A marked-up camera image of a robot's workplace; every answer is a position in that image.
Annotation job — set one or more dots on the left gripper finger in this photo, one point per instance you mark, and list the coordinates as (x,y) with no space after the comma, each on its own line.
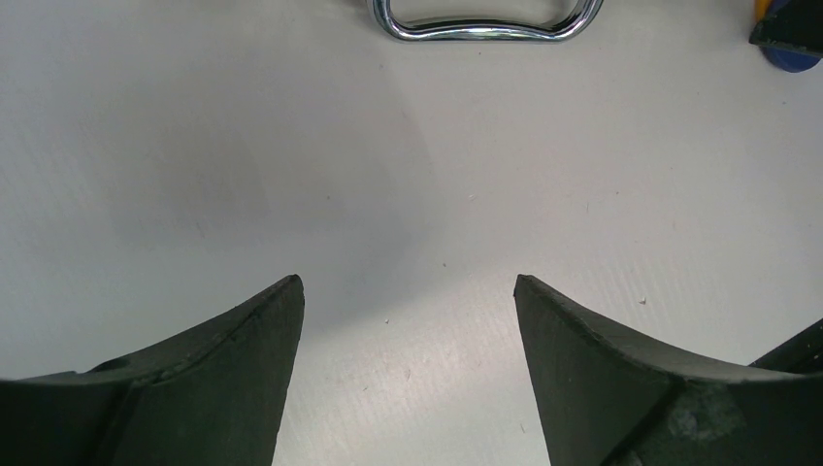
(212,395)

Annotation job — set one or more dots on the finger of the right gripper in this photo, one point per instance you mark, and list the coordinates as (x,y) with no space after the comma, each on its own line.
(793,25)

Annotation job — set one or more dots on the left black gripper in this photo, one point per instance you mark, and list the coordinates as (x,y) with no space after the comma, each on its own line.
(608,394)

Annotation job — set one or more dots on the blue round button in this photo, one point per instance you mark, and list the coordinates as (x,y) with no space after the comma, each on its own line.
(790,61)

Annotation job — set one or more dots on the yellow round button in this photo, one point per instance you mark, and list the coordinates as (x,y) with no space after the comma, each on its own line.
(760,9)

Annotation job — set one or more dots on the black poker set case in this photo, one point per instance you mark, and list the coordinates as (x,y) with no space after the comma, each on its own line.
(484,29)

